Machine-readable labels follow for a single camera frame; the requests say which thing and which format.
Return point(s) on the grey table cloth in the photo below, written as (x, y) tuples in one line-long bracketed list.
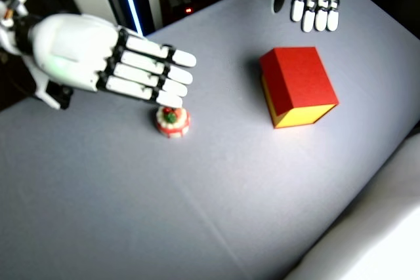
[(131, 194)]

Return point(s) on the white board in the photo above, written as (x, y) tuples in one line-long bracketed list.
[(377, 227)]

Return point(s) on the red and yellow box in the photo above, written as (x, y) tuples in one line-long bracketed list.
[(295, 76)]

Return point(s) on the red white toy cake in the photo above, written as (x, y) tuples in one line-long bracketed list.
[(173, 126)]

